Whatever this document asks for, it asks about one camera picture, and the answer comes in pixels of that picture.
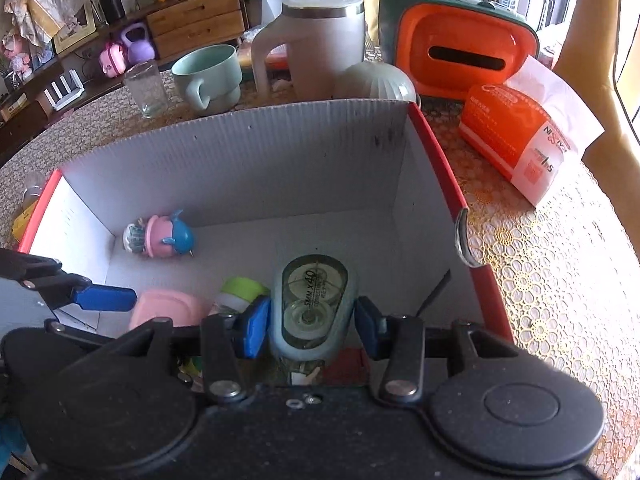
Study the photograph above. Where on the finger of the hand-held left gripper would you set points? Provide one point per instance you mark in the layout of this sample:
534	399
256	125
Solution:
102	299
82	332

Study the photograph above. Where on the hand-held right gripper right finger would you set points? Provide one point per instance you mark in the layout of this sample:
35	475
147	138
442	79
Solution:
369	327

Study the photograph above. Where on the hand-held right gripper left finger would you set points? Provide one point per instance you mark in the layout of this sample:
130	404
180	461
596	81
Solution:
252	327

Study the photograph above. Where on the green capped small bottle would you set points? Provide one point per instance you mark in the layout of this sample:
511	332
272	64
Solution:
240	295

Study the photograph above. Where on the grey correction tape dispenser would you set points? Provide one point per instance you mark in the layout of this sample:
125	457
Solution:
312	305

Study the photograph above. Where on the pink plastic case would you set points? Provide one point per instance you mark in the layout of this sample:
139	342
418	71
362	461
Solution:
167	307

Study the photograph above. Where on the pink and blue toy figure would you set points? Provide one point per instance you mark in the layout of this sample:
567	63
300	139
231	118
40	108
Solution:
162	237

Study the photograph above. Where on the yellow small box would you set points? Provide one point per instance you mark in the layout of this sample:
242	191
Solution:
24	222

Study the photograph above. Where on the red cardboard box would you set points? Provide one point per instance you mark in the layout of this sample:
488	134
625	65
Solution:
250	170

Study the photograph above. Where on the small clear bottle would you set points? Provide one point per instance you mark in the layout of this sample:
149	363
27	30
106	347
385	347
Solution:
34	187

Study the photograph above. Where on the white router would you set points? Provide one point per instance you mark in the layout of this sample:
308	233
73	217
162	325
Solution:
64	91

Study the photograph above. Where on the clear drinking glass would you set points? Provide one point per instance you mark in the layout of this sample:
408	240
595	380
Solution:
146	90

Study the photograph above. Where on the pink toy suitcase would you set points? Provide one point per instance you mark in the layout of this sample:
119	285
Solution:
113	60

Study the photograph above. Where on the orange tissue packet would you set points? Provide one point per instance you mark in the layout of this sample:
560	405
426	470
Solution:
515	135

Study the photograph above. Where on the pale green mug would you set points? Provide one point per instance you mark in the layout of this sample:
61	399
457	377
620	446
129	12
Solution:
210	77

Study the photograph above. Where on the purple kettlebell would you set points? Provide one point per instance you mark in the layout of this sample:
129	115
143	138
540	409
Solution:
137	45

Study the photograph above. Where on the pink doll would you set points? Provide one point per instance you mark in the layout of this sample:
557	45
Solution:
17	55

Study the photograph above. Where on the framed photo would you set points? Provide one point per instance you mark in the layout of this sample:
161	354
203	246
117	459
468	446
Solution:
75	27

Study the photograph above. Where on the beige lidded jug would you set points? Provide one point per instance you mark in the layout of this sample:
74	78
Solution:
320	45

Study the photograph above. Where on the orange and green holder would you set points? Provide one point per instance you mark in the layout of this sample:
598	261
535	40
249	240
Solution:
460	50

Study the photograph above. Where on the black cylinder speaker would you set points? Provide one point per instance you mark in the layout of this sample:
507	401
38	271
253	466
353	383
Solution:
111	6

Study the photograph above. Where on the wooden media cabinet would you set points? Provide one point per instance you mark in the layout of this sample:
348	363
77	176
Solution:
200	20

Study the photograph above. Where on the white planter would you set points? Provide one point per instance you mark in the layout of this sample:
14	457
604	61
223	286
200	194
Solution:
277	5

